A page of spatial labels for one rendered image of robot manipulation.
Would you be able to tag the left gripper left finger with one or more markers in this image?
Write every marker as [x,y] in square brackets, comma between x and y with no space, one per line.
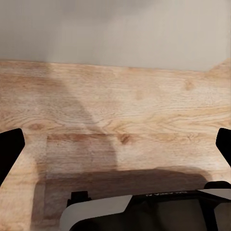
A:
[12,143]

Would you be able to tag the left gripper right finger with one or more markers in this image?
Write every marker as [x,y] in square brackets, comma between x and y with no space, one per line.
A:
[223,142]

